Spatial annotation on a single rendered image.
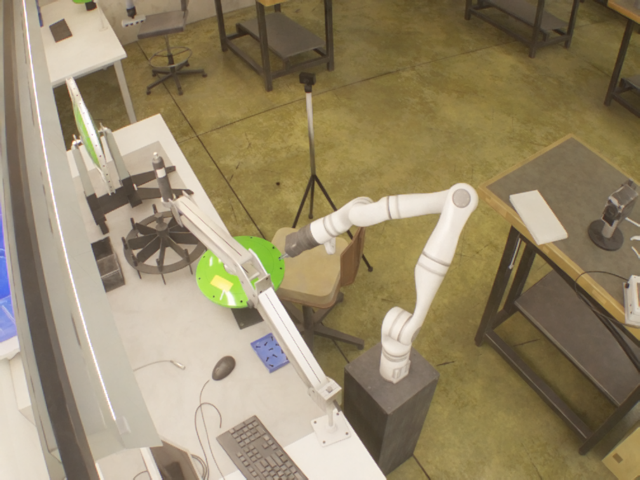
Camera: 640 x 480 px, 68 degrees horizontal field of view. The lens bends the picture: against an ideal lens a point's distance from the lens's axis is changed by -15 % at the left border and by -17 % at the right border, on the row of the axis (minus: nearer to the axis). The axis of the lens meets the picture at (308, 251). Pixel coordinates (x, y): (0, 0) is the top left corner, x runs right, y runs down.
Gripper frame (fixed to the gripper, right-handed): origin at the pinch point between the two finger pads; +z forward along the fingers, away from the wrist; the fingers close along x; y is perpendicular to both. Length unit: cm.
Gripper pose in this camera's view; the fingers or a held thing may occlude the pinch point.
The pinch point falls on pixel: (279, 258)
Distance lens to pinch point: 186.3
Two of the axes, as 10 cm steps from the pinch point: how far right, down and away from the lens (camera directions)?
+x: -0.5, 7.5, -6.6
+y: -6.1, -5.4, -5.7
